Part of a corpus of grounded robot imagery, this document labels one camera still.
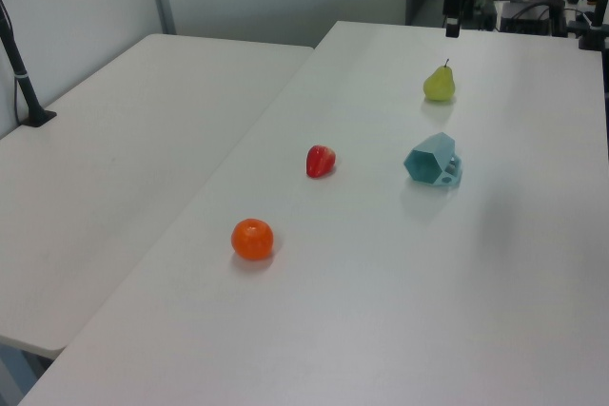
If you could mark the teal hexagonal mug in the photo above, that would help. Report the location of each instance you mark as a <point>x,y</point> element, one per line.
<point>430,161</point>

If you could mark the green pear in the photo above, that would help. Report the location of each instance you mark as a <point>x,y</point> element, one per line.
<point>440,84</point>

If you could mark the black control box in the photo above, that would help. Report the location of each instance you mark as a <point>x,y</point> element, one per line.
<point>528,16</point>

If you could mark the black clamp stand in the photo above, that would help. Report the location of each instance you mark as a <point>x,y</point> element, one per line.
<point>595,21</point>

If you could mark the red strawberry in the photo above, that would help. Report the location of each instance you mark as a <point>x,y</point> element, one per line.
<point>320,160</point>

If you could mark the orange fruit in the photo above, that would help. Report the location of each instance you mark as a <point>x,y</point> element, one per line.
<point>252,238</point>

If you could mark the black camera pole with base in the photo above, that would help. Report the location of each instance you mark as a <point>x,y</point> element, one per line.
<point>21,78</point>

